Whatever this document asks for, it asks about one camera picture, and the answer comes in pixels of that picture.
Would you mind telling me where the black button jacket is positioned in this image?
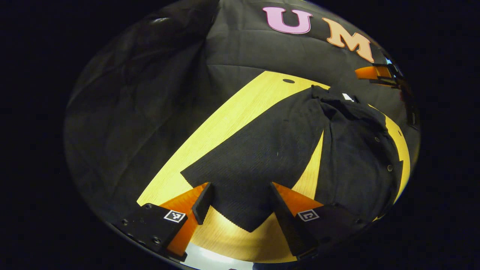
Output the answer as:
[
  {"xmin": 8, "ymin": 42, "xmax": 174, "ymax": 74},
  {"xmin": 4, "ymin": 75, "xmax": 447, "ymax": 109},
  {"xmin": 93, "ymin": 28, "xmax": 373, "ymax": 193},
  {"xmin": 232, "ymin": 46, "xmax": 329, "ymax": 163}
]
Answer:
[{"xmin": 180, "ymin": 85, "xmax": 405, "ymax": 233}]

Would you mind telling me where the black backdrop cloth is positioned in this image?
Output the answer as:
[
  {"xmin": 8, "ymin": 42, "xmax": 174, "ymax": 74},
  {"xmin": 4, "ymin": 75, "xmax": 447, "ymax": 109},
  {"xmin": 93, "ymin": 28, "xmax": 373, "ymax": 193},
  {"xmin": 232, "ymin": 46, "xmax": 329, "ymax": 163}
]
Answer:
[{"xmin": 64, "ymin": 0, "xmax": 420, "ymax": 225}]

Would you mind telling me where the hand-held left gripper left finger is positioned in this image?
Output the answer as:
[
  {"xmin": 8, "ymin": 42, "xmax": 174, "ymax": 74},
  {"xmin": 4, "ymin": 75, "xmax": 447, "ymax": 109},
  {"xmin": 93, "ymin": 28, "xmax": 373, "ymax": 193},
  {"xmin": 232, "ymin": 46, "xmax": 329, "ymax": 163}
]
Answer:
[{"xmin": 112, "ymin": 182, "xmax": 215, "ymax": 262}]

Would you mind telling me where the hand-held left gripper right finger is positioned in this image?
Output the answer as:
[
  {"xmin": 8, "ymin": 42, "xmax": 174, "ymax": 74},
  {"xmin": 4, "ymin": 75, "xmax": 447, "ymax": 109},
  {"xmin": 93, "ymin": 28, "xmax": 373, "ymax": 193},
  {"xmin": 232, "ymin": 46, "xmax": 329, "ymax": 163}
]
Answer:
[{"xmin": 269, "ymin": 182, "xmax": 368, "ymax": 261}]

